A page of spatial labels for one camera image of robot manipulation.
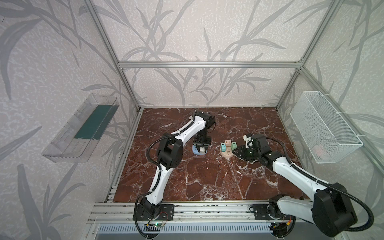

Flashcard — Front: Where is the blue square power strip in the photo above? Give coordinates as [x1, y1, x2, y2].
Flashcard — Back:
[192, 144, 208, 155]

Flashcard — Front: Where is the teal plug adapter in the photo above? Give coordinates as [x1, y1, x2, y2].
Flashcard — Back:
[221, 143, 227, 152]

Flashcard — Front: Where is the green plug adapter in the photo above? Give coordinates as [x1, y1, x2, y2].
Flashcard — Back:
[231, 142, 238, 150]

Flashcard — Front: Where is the pink plug adapter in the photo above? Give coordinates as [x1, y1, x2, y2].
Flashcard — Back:
[225, 140, 232, 147]

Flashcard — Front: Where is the pink round power strip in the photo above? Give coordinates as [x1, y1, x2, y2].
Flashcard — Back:
[220, 147, 234, 159]

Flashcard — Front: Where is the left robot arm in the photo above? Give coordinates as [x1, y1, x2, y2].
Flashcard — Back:
[133, 111, 216, 221]

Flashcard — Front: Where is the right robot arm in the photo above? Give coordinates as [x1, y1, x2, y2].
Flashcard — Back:
[232, 134, 375, 237]

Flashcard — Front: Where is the white wire mesh basket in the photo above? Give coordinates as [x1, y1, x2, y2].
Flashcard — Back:
[290, 91, 364, 164]

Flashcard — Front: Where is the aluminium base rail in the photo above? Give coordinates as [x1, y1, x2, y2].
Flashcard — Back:
[86, 200, 340, 224]

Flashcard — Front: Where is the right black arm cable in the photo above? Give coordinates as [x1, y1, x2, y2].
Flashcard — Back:
[263, 137, 375, 232]

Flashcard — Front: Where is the aluminium frame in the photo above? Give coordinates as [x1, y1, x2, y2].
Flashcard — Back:
[82, 0, 384, 224]

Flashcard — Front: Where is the clear plastic wall bin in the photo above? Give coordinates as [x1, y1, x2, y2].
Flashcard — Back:
[42, 94, 120, 163]

